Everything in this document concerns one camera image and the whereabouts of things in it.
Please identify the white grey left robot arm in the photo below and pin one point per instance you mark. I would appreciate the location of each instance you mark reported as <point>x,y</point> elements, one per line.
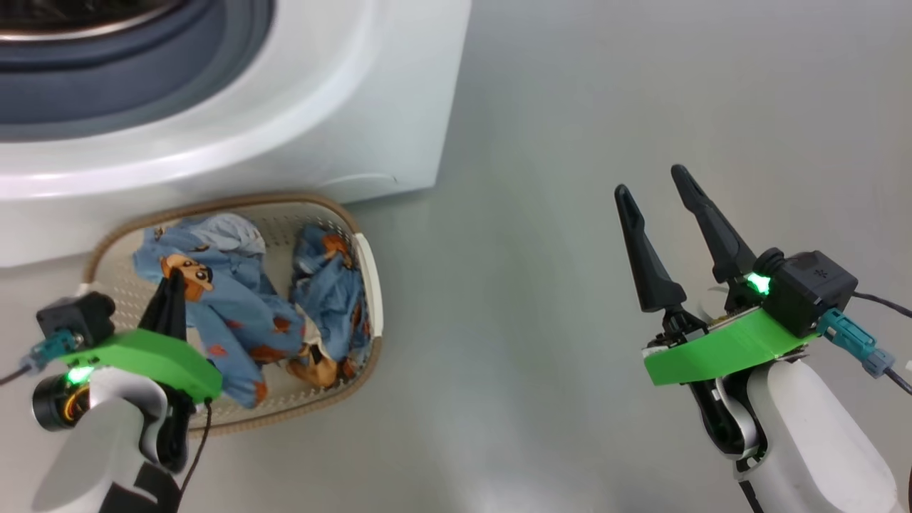
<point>100,449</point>

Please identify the blue garment with cream lining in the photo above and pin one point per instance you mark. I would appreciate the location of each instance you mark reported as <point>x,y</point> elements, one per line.
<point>335,299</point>

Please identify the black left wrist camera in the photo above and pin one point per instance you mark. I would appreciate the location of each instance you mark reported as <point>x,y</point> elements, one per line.
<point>78,317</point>

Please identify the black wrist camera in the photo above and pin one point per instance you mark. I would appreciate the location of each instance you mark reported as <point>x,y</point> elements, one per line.
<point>812,288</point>
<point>78,317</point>

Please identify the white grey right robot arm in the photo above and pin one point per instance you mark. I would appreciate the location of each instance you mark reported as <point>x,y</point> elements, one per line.
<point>812,442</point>

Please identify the teal camera connector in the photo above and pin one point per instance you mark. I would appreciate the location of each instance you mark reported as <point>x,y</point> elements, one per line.
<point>53,348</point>
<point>851,338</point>

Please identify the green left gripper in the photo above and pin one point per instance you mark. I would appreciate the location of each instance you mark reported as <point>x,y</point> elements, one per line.
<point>157,356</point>

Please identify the teal right camera connector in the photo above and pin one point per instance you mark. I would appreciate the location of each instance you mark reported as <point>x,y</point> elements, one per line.
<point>851,338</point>

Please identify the teal left camera connector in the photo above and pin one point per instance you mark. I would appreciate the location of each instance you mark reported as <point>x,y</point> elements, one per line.
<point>53,348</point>

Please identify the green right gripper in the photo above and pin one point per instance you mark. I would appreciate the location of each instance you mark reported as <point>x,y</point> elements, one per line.
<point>719,349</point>

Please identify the cream perforated laundry basket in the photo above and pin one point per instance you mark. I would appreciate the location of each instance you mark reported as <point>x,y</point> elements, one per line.
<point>285,217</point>

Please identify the white front-load washing machine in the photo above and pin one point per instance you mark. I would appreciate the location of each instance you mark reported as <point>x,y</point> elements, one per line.
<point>320,107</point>

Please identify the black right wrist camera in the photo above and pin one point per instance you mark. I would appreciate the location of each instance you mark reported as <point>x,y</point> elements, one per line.
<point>812,288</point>

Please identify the blue fox print garment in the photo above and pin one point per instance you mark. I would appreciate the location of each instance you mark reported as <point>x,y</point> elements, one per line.
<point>242,306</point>

